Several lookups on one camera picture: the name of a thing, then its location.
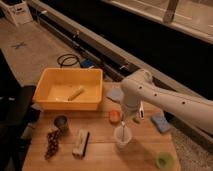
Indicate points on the green pea pod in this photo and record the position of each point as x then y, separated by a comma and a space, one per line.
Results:
136, 119

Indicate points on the white storage crate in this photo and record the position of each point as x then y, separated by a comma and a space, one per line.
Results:
17, 14

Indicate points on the blue object on floor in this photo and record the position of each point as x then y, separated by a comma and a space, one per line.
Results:
87, 64

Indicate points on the green plastic cup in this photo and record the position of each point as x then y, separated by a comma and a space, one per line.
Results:
164, 161

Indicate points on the white dish brush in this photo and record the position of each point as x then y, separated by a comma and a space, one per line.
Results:
141, 111

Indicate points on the black chair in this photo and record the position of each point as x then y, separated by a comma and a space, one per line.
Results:
15, 101

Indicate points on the blue yellow sponge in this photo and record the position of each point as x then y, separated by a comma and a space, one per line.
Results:
160, 123

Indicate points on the yellow plastic bin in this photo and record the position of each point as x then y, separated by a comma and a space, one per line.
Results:
57, 84

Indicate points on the purple grape bunch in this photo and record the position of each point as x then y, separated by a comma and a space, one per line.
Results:
53, 144

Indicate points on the wooden whiteboard eraser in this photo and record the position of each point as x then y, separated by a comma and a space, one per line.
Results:
81, 143

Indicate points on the metal fork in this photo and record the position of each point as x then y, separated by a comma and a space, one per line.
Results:
123, 130

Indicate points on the light blue cloth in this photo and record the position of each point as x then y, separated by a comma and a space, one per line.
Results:
115, 94

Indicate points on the yellow corn cob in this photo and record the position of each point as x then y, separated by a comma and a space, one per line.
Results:
76, 93

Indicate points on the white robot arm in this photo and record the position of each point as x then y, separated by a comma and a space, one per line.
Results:
139, 87

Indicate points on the metal tin can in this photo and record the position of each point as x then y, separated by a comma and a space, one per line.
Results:
61, 123

